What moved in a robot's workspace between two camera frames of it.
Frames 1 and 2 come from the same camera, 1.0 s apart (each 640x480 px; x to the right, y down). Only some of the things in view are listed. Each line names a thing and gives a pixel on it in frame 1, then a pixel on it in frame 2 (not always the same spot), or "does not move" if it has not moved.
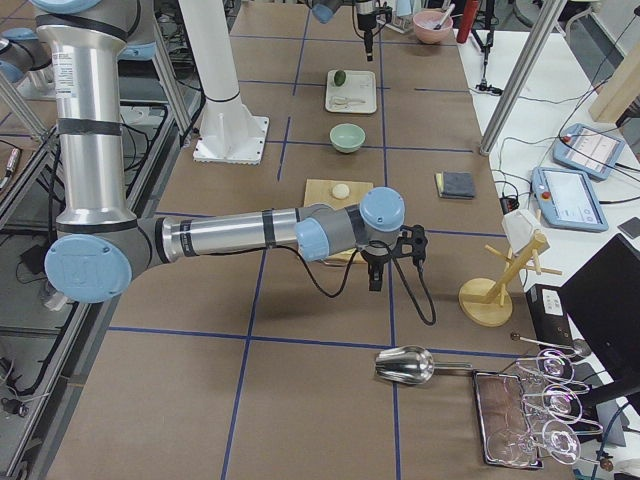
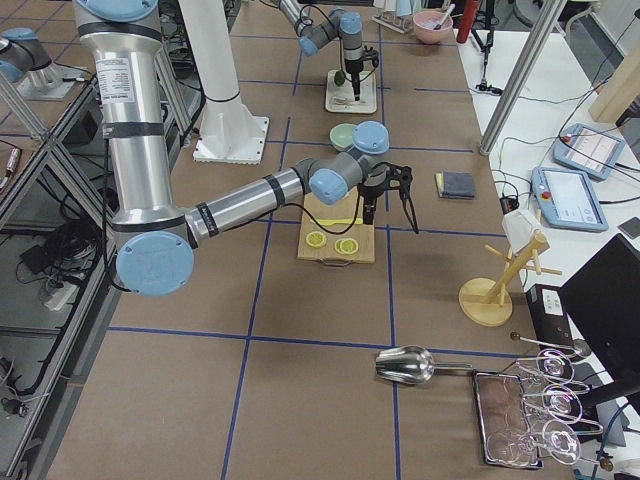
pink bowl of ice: x=425 y=23 does not move
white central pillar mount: x=229 y=133 does not move
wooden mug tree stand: x=487 y=304 does not move
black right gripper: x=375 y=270 -> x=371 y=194
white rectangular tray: x=357 y=95 does not move
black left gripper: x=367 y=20 -> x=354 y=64
